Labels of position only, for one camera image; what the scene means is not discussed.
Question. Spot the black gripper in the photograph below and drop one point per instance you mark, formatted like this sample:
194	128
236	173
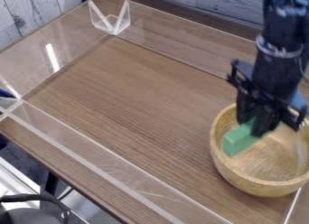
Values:
268	85

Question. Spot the green rectangular block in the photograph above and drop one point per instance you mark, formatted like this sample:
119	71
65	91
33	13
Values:
239	139

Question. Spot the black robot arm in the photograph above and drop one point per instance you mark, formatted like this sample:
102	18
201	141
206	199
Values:
287	26

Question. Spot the brown wooden bowl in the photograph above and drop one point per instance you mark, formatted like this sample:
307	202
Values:
272	168

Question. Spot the black metal table leg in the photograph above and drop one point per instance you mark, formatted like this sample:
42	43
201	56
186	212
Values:
51	184

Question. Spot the clear acrylic corner bracket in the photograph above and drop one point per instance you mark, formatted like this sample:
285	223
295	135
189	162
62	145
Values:
111	24

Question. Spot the clear acrylic front wall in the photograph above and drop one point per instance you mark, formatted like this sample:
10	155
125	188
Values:
127	142

